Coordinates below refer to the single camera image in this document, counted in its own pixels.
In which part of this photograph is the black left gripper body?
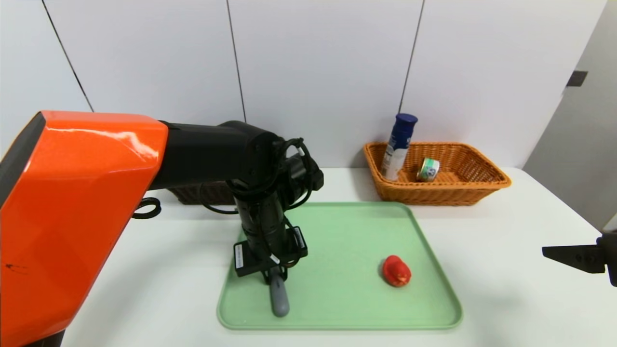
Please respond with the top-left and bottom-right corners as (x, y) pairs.
(233, 223), (308, 278)

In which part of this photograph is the white peeler grey handle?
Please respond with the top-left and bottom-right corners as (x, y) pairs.
(268, 267), (291, 318)

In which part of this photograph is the blue white bottle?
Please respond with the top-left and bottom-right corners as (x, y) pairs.
(380, 113), (419, 182)

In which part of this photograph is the small tin can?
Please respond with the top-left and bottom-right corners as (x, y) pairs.
(416, 157), (441, 183)

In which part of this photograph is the dark brown wicker basket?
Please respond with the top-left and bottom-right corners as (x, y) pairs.
(168, 181), (238, 205)

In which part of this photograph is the orange wicker basket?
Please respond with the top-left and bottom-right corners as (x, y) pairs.
(363, 141), (513, 207)

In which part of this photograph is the light green plastic tray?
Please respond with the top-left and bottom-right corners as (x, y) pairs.
(217, 201), (464, 332)

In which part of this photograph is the labelled black left arm cable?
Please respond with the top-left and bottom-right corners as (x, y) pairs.
(282, 216), (308, 268)

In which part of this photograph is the braided black left arm cable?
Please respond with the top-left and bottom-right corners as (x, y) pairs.
(132, 197), (162, 220)

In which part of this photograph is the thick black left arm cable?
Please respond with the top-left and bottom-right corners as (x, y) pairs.
(272, 137), (324, 212)

